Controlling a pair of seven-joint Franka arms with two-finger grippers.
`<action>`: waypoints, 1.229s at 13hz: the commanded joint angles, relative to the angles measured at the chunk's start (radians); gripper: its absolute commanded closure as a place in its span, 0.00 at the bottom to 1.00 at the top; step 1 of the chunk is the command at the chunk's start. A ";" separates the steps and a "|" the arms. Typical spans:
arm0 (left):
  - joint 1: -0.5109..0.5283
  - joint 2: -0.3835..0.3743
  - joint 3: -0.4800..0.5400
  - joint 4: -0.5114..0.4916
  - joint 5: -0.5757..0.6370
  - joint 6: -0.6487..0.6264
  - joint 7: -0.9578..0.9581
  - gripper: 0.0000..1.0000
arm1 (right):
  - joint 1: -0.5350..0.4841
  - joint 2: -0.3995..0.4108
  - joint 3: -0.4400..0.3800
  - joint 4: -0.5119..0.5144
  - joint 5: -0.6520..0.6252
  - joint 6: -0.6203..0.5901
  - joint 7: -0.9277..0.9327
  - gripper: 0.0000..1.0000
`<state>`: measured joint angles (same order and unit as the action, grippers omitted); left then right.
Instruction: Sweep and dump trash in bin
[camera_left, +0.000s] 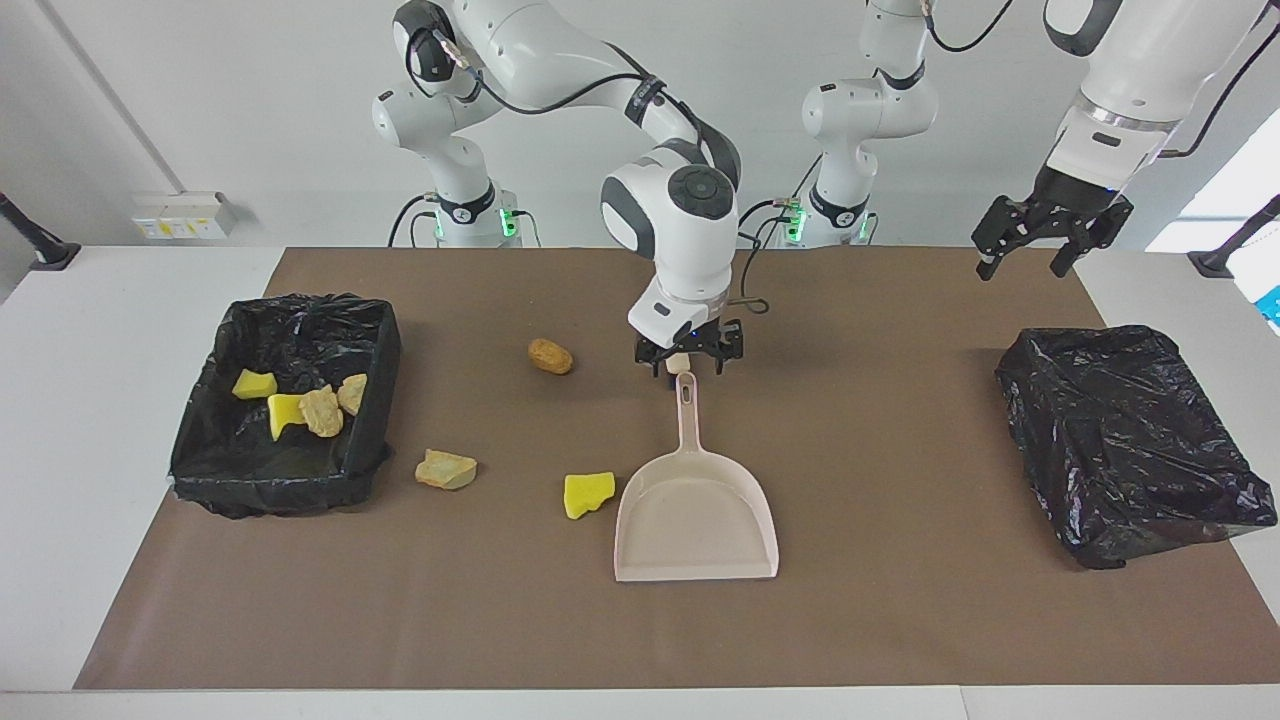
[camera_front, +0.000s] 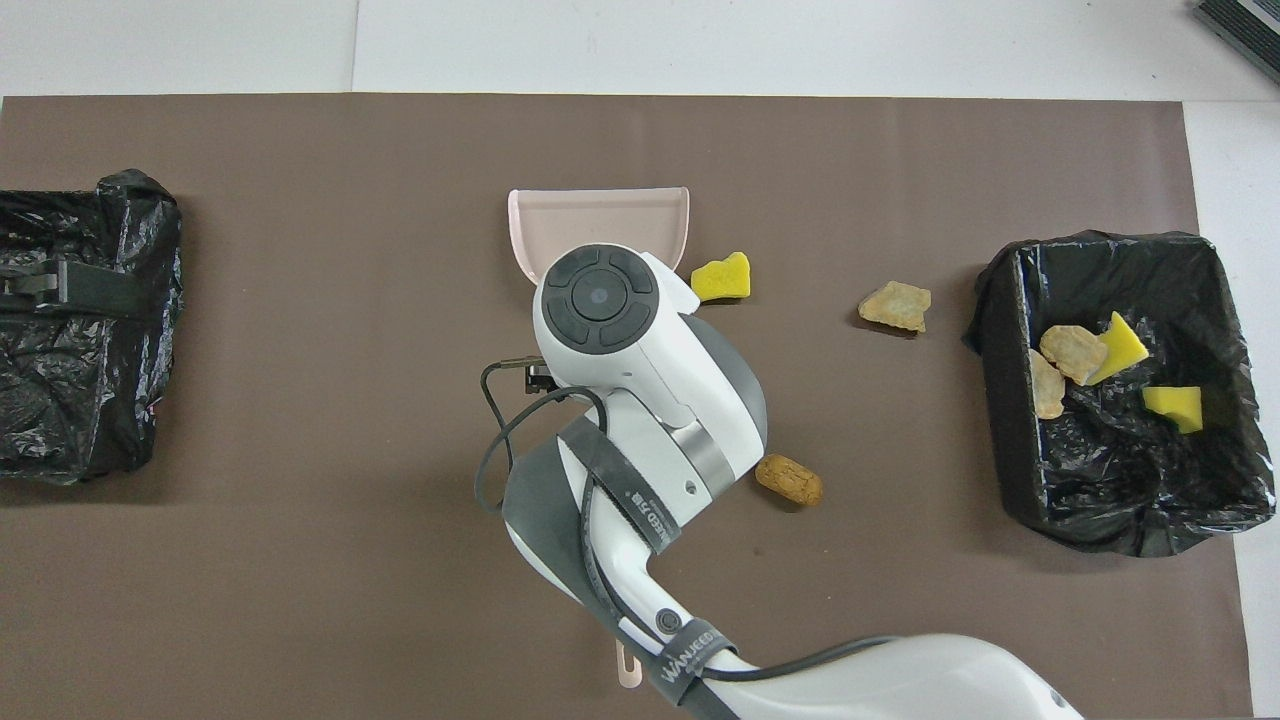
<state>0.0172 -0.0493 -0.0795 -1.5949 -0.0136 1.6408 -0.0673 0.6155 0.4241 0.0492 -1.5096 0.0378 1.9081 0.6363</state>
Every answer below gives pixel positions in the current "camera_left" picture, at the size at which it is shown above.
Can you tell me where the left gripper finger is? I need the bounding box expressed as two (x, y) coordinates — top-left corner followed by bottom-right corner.
(1050, 215), (1133, 279)
(973, 198), (1041, 283)

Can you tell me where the yellow sponge piece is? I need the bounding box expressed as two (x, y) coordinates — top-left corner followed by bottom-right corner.
(563, 471), (617, 521)
(266, 393), (311, 442)

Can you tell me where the pale pink plastic dustpan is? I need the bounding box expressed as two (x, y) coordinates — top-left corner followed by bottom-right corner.
(613, 371), (780, 583)

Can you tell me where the pale tan pastry piece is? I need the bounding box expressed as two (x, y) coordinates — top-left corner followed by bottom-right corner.
(415, 448), (479, 491)

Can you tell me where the bin covered by black bag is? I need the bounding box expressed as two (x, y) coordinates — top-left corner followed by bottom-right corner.
(995, 324), (1279, 571)

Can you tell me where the bin lined with black bag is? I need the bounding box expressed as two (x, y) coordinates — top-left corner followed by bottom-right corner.
(168, 292), (403, 519)

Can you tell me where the black clamp stand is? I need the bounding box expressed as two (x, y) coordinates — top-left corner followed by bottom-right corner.
(1188, 195), (1280, 279)
(0, 192), (81, 271)

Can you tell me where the white box with blue label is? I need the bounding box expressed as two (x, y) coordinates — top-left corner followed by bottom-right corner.
(1228, 245), (1280, 336)

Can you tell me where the brown table mat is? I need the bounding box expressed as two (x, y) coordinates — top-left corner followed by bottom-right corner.
(75, 247), (1280, 691)

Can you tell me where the right arm black gripper cable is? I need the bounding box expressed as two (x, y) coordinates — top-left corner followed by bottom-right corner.
(405, 25), (771, 316)

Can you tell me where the white wall socket box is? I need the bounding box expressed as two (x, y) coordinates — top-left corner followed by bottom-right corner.
(132, 192), (237, 241)

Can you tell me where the white wall cable conduit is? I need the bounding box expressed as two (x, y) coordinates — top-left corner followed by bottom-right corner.
(38, 0), (187, 197)

